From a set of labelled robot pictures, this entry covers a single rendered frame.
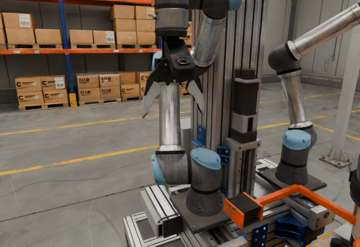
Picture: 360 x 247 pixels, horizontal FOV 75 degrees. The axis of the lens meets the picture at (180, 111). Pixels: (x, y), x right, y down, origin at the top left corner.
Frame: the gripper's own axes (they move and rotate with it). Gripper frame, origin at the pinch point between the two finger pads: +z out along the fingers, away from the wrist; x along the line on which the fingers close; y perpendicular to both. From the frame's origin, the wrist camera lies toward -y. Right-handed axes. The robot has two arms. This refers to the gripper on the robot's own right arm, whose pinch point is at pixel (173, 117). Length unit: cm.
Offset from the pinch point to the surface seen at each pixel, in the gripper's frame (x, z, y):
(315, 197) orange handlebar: -48, 32, 2
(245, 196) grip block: -24.1, 29.6, 5.1
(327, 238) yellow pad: -49, 43, -4
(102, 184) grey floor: 46, 150, 221
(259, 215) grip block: -26.5, 33.0, 0.0
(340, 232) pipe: -53, 40, -5
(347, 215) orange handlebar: -50, 31, -8
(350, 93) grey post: -287, 45, 200
